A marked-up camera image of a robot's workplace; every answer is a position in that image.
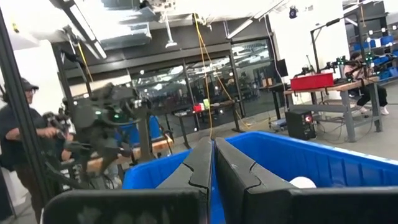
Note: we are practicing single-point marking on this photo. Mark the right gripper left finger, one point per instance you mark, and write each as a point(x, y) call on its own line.
point(199, 168)

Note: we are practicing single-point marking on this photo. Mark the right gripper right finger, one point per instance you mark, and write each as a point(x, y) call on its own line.
point(233, 174)

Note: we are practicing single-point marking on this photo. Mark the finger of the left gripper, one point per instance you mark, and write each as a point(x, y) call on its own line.
point(109, 155)
point(79, 145)

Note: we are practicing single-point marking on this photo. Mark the white slide pink lining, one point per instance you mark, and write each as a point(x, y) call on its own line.
point(303, 183)

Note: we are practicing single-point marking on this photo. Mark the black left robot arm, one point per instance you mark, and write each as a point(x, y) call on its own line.
point(124, 99)

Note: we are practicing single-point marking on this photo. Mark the blue storage bin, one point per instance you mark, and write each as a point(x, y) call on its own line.
point(154, 127)

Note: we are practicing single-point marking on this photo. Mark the blue plastic bin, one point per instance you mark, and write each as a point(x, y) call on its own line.
point(326, 158)

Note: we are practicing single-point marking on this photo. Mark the red plastic bin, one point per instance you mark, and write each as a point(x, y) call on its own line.
point(312, 81)

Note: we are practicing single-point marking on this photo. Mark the wooden table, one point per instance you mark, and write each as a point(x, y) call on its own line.
point(161, 144)

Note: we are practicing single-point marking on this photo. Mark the black table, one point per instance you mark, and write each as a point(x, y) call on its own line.
point(208, 113)

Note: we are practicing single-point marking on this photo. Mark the small red box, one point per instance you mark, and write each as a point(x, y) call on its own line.
point(197, 108)

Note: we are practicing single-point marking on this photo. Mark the small green box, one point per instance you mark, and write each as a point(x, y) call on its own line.
point(206, 104)

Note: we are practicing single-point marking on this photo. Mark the person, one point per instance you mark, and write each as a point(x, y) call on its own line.
point(12, 130)
point(370, 93)

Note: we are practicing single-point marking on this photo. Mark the black computer tower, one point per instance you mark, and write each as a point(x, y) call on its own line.
point(298, 126)

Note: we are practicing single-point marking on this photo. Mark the long ceiling light fixture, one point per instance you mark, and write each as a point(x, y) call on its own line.
point(84, 28)

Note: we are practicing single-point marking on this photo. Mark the cardboard boxes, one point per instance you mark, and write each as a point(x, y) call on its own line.
point(267, 82)

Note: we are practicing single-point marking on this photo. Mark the white pendant lamp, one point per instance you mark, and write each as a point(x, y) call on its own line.
point(171, 45)

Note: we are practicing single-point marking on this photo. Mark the black monitor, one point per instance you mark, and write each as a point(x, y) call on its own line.
point(281, 68)

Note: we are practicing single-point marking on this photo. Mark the grey workbench wood top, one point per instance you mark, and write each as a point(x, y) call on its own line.
point(345, 109)

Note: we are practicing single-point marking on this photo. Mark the shelf with blue bins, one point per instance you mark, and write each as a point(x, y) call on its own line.
point(385, 40)

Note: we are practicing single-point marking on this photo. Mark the black rig frame post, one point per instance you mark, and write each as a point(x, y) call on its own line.
point(21, 112)

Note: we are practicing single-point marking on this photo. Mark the black overhead station frame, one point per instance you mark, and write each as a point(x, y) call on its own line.
point(314, 46)

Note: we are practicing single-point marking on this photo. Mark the black ceiling-hung camera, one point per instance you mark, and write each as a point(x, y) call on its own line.
point(293, 12)

